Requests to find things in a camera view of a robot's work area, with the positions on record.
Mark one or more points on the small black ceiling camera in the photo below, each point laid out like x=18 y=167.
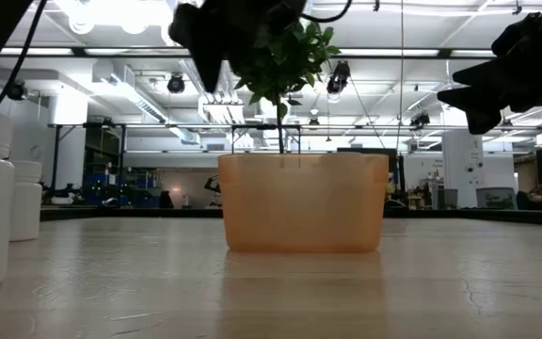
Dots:
x=420 y=120

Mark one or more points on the green leafy small tree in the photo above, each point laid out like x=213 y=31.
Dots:
x=299 y=56

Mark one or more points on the round black ceiling camera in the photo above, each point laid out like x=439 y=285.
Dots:
x=176 y=85
x=17 y=90

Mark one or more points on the white ceiling air duct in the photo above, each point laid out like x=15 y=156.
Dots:
x=148 y=108

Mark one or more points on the orange translucent plastic basket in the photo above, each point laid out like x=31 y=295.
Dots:
x=304 y=207

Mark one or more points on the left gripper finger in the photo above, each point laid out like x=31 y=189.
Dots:
x=205 y=42

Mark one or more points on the black table edge rail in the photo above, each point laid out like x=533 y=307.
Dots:
x=134 y=214

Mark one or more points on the black hanging ceiling camera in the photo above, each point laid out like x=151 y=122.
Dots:
x=339 y=75

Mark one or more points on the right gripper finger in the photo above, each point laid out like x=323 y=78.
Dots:
x=485 y=77
x=483 y=108

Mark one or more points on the narrow grey bin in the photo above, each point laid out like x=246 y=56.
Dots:
x=450 y=198

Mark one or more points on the black metal frame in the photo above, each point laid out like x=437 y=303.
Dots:
x=264 y=126

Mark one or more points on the white room pillar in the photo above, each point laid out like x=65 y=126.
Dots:
x=463 y=165

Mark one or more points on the black metal rack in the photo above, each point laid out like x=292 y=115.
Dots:
x=122 y=155

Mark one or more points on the black monitor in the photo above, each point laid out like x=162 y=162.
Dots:
x=370 y=150

